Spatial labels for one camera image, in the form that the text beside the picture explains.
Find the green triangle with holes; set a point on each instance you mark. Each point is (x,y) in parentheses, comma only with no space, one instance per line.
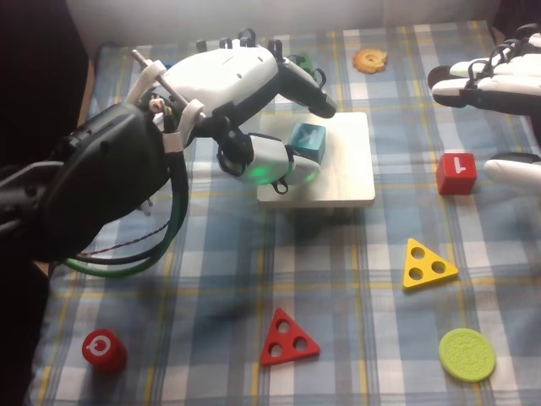
(303,59)

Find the yellow triangle with holes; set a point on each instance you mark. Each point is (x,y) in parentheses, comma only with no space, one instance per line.
(426,263)

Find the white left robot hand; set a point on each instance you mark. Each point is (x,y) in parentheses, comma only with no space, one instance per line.
(220,76)

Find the small white table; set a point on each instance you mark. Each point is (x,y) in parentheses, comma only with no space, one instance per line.
(351,169)

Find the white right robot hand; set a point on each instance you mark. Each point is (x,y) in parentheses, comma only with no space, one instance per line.
(507,72)

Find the white backdrop sheet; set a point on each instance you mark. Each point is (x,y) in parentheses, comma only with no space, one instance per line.
(253,17)

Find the red cube with numeral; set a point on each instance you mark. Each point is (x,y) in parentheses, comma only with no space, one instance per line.
(456,173)

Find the teal cube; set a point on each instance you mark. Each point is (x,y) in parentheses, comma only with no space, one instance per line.
(308,139)

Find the green round cookie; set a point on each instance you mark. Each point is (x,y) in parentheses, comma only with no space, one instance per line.
(467,355)

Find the red cylinder block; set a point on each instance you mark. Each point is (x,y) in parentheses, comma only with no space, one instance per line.
(103,351)

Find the blue plaid tablecloth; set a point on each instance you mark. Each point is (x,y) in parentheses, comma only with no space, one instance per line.
(338,275)

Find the red triangle with holes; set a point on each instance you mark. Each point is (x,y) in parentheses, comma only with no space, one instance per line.
(288,338)

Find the tan flower cookie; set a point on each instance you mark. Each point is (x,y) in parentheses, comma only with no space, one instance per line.
(363,63)

